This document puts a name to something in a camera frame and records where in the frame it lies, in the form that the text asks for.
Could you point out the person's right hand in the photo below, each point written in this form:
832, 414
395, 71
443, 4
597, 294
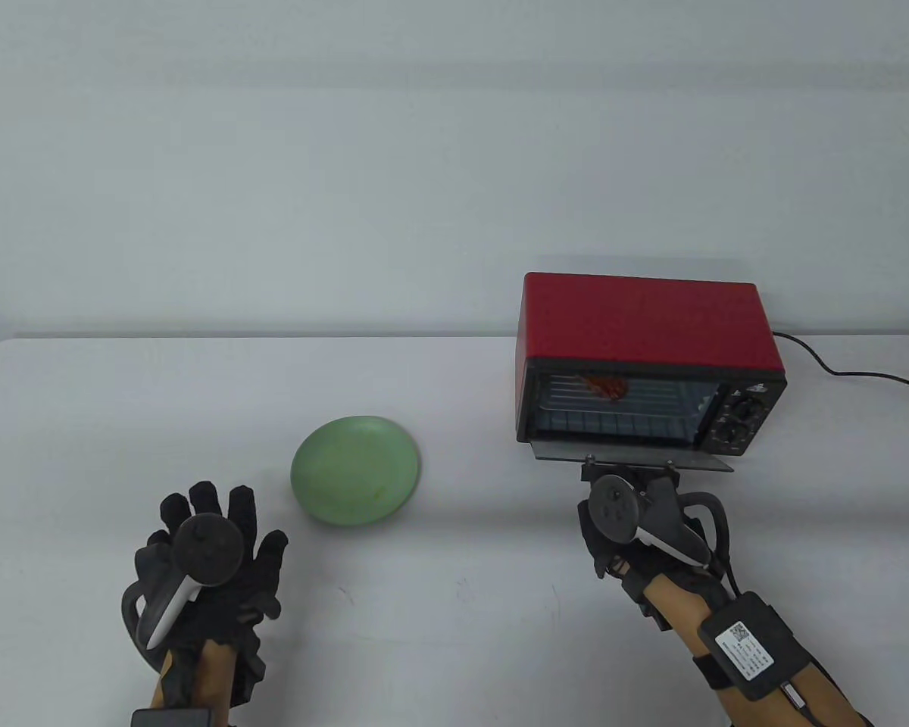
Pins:
610, 558

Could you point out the person's left hand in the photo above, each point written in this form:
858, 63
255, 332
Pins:
244, 522

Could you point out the green round plate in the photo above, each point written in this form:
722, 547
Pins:
356, 469

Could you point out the brown grilled steak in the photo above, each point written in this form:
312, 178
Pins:
606, 388

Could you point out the silver metal baking tray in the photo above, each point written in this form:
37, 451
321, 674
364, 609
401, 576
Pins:
659, 394

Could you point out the red toaster oven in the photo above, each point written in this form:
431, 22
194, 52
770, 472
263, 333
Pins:
636, 318

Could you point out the person's left forearm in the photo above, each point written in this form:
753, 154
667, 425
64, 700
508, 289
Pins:
212, 674

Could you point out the person's right forearm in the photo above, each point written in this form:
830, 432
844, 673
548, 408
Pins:
678, 606

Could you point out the black white left hand controller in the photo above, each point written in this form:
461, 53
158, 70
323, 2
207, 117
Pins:
208, 549

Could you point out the black white hand controller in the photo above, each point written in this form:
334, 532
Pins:
613, 507
208, 549

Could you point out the black white right hand controller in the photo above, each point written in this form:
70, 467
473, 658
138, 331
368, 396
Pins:
613, 507

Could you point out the black right wrist sensor box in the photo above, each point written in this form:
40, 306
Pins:
754, 644

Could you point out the black wrist sensor box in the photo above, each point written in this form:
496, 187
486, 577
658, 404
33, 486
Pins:
754, 644
170, 718

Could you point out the black left wrist sensor box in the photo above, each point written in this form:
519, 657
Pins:
170, 718

